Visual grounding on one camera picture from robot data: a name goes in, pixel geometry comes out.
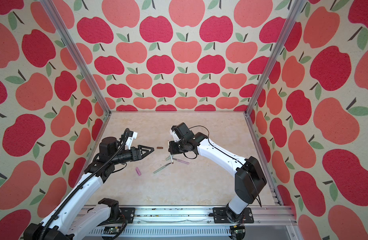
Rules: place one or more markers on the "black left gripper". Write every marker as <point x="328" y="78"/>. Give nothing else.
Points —
<point x="136" y="155"/>

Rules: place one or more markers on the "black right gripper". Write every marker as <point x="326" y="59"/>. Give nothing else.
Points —
<point x="170" y="150"/>

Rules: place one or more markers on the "white brown-tipped pen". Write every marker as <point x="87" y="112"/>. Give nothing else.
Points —
<point x="170" y="152"/>

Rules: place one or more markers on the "pink pen cap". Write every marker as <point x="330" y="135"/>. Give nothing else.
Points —
<point x="138" y="171"/>

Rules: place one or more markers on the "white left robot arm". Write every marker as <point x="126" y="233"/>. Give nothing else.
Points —
<point x="60" y="224"/>

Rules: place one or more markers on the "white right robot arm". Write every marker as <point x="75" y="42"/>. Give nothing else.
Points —
<point x="248" y="175"/>

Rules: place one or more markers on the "purple pen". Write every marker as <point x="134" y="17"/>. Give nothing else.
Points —
<point x="181" y="161"/>

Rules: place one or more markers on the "light green pen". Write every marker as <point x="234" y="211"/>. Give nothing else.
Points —
<point x="161" y="168"/>

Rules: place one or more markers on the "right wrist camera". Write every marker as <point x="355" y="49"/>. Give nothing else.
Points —
<point x="180" y="132"/>

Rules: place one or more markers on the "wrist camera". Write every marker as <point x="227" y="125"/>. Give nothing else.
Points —
<point x="132" y="136"/>
<point x="180" y="132"/>

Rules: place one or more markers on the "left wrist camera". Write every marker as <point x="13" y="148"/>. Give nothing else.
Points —
<point x="132" y="136"/>

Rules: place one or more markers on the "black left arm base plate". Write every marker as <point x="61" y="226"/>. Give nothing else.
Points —
<point x="124" y="214"/>

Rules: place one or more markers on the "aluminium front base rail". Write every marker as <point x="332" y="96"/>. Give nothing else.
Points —
<point x="191" y="222"/>

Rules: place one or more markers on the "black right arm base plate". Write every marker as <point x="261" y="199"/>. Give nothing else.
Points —
<point x="227" y="216"/>

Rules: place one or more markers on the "aluminium left rear corner post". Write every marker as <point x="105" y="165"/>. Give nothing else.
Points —
<point x="61" y="28"/>

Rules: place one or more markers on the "aluminium corner post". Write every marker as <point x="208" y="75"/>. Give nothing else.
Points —
<point x="61" y="28"/>
<point x="278" y="47"/>

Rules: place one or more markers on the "aluminium right rear corner post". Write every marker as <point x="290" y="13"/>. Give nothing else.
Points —
<point x="278" y="47"/>

